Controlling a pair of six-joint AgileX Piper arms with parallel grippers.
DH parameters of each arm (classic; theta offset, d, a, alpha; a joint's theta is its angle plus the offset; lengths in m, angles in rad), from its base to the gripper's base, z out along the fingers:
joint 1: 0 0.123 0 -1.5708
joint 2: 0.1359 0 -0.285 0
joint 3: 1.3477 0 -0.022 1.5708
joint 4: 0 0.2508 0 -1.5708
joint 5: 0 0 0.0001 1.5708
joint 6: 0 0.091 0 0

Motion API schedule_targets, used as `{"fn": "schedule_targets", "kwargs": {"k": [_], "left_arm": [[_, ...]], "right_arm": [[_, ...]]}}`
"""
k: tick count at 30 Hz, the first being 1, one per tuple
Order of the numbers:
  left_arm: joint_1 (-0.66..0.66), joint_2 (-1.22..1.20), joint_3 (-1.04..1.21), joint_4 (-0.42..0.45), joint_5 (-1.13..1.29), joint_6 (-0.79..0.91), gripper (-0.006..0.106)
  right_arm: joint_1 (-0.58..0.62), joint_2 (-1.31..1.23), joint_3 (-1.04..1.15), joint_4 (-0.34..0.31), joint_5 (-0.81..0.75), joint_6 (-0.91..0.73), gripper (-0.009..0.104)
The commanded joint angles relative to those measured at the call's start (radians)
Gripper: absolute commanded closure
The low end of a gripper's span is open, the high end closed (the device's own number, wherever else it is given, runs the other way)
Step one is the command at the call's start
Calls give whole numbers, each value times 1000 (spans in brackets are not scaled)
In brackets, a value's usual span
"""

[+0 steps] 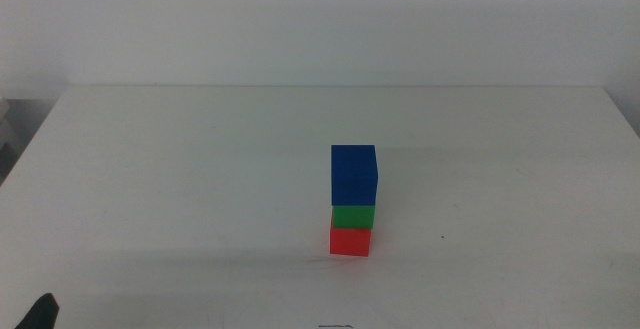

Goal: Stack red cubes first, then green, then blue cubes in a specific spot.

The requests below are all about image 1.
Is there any red cube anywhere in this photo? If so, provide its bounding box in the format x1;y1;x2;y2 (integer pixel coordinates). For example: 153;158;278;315
329;221;373;258

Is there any green cube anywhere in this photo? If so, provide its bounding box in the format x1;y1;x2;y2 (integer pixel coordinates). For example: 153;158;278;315
331;204;376;230

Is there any blue cube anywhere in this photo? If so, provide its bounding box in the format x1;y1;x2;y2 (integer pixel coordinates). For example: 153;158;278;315
330;143;379;207

